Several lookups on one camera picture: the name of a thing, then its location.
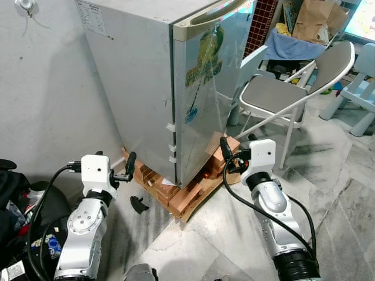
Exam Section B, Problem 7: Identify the small black plastic piece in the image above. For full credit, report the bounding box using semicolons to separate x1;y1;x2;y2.
130;196;150;214

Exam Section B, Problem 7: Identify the white wall hook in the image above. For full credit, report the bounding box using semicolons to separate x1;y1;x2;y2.
15;0;37;17

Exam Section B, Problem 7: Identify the white fridge rating label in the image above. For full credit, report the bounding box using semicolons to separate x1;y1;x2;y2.
75;0;108;37

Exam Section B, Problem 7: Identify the colourful cartoon screen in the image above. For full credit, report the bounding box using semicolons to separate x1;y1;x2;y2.
343;0;375;42

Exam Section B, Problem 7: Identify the blue cloth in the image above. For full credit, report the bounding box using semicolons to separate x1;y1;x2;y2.
265;28;328;60

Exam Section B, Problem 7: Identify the silver mini fridge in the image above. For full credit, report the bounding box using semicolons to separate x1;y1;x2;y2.
75;0;220;183

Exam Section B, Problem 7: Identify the grey white folding chair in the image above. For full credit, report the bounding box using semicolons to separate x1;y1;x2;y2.
226;41;356;169

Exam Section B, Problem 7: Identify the brown wooden fridge base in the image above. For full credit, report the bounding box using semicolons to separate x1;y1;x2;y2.
121;133;242;222

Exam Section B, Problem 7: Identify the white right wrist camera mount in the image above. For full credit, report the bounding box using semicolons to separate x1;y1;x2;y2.
247;139;277;176

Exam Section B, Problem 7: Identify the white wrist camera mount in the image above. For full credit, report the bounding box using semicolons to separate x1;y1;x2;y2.
247;139;277;176
81;155;113;197

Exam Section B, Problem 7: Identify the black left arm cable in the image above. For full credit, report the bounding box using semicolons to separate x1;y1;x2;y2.
26;161;83;281

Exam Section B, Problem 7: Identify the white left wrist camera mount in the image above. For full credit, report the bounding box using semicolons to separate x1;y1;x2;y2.
81;155;113;197

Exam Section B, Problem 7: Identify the red tiled pillar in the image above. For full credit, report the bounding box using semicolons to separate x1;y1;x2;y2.
243;0;279;58

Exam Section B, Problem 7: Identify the brown paper bag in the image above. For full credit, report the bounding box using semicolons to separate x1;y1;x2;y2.
292;0;349;44

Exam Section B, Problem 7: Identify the black backpack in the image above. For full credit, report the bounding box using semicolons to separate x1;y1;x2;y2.
0;159;71;281

